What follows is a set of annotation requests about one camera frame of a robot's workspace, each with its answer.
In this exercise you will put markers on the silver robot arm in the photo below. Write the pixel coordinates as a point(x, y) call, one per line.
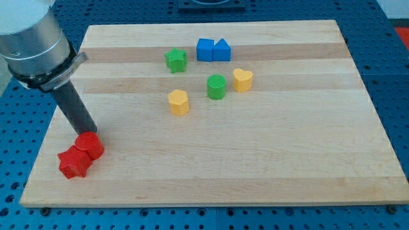
point(34, 45)

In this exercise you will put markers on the wooden board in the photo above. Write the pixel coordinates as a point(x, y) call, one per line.
point(305, 134)

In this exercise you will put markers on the green star block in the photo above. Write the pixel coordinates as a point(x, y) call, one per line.
point(176, 60)

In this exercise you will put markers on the red star block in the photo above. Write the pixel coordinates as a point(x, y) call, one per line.
point(74, 163)

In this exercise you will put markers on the yellow hexagon block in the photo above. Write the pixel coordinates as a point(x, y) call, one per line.
point(178, 102)

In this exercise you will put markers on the green cylinder block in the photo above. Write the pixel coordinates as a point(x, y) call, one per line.
point(216, 87)

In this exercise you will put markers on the yellow heart block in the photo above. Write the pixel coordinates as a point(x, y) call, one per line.
point(242, 80)

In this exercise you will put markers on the blue triangle block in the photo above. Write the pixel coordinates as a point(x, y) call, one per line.
point(221, 51)

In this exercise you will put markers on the blue cube block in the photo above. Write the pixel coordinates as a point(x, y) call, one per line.
point(204, 50)

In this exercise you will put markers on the red cylinder block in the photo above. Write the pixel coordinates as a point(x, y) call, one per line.
point(91, 144)

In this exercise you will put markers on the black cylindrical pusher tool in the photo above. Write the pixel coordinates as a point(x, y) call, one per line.
point(71, 105)

